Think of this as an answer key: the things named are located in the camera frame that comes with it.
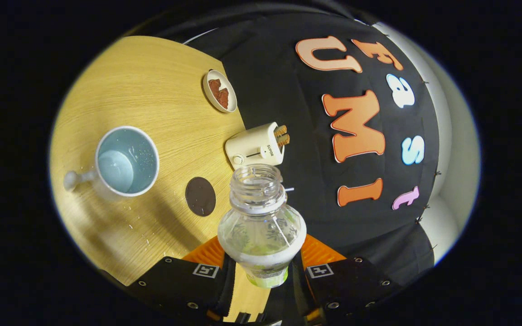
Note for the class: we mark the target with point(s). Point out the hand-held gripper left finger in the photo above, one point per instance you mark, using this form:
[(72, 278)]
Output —
[(228, 290)]

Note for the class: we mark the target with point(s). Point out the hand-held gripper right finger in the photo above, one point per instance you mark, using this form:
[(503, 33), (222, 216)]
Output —
[(299, 290)]

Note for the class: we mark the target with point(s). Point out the clear plastic juice bottle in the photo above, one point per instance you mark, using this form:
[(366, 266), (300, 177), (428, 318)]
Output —
[(261, 226)]

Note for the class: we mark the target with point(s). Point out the dark brown round coaster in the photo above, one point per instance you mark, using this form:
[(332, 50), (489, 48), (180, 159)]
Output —
[(200, 197)]

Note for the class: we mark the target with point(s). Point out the white cup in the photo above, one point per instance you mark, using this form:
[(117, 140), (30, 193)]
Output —
[(125, 163)]

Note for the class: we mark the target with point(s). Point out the white toaster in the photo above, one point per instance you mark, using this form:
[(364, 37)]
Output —
[(254, 147)]

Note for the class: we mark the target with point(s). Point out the toasted bread slice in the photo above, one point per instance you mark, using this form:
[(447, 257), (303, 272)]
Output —
[(283, 140), (280, 131)]

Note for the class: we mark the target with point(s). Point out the brown meat piece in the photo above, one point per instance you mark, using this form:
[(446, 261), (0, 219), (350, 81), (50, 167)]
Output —
[(215, 84), (223, 97)]

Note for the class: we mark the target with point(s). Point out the white round plate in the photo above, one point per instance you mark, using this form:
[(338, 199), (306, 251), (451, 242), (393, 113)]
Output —
[(209, 93)]

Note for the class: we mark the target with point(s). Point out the wooden table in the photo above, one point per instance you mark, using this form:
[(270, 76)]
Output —
[(152, 90)]

